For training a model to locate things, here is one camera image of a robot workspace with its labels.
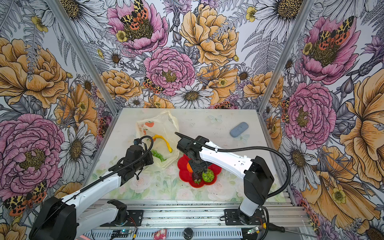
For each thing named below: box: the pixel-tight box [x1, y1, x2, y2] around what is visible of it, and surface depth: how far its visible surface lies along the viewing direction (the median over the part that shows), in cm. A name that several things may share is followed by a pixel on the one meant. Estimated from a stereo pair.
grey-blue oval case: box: [230, 122, 249, 138], surface depth 110 cm
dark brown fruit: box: [193, 172, 202, 185], surface depth 85 cm
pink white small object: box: [154, 229, 167, 240], surface depth 69 cm
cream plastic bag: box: [135, 111, 180, 170], surface depth 96 cm
